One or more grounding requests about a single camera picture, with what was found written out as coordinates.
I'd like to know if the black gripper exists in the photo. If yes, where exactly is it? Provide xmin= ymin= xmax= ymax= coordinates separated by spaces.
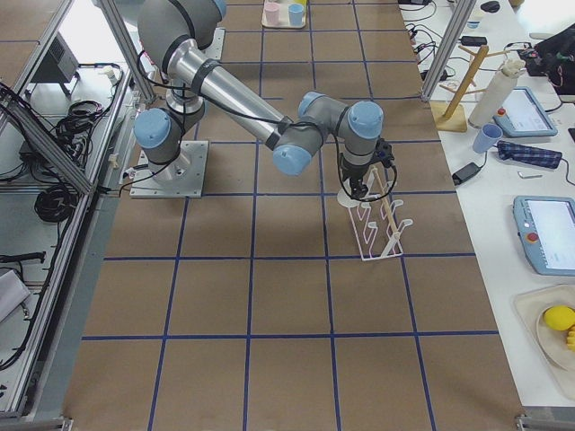
xmin=339 ymin=154 xmax=374 ymax=199

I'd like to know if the white ikea cup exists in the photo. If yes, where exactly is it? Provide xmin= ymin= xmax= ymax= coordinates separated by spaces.
xmin=337 ymin=189 xmax=382 ymax=208

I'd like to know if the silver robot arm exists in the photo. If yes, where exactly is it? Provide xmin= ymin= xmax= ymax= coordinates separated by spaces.
xmin=137 ymin=1 xmax=394 ymax=202

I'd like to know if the light blue cup on desk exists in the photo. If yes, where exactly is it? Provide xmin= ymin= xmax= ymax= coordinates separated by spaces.
xmin=472 ymin=123 xmax=503 ymax=154

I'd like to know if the light blue cup near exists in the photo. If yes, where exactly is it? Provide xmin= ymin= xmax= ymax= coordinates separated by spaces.
xmin=287 ymin=3 xmax=305 ymax=28

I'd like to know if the beige cup tray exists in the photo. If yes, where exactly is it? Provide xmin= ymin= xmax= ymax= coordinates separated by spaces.
xmin=261 ymin=0 xmax=307 ymax=30

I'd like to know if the pink cup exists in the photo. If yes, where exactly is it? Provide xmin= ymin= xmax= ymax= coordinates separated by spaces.
xmin=263 ymin=1 xmax=279 ymax=26

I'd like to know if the black power adapter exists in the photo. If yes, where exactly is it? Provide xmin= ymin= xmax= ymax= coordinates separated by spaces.
xmin=451 ymin=163 xmax=482 ymax=186

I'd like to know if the wooden mug tree stand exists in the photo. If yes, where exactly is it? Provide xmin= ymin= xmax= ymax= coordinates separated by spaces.
xmin=430 ymin=44 xmax=508 ymax=133

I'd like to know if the blue plaid cloth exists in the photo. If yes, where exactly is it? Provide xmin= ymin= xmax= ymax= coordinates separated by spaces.
xmin=496 ymin=141 xmax=562 ymax=169

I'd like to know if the white thermos bottle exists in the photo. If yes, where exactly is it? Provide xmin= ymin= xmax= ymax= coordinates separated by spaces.
xmin=468 ymin=59 xmax=526 ymax=128

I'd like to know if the blue teach pendant far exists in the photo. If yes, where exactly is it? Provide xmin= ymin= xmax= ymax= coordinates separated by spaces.
xmin=493 ymin=86 xmax=558 ymax=137

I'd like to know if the blue teach pendant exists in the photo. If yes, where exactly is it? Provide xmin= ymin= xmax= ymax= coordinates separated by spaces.
xmin=513 ymin=196 xmax=574 ymax=277
xmin=493 ymin=86 xmax=558 ymax=137

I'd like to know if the blue teach pendant near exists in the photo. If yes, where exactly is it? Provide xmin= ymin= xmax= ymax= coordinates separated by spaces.
xmin=513 ymin=196 xmax=574 ymax=277

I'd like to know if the yellow lemon toy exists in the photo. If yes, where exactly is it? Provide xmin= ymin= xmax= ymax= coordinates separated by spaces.
xmin=543 ymin=305 xmax=575 ymax=331

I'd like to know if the beige tray with fruit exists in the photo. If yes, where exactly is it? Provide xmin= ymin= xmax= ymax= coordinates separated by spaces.
xmin=514 ymin=285 xmax=574 ymax=400

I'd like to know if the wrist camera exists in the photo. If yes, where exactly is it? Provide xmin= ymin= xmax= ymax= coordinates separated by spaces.
xmin=375 ymin=137 xmax=394 ymax=169

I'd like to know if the white wire cup rack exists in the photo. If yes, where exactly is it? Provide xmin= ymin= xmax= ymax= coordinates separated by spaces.
xmin=348 ymin=166 xmax=415 ymax=262

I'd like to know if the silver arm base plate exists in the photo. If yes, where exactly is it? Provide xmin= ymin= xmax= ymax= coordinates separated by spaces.
xmin=129 ymin=141 xmax=209 ymax=198

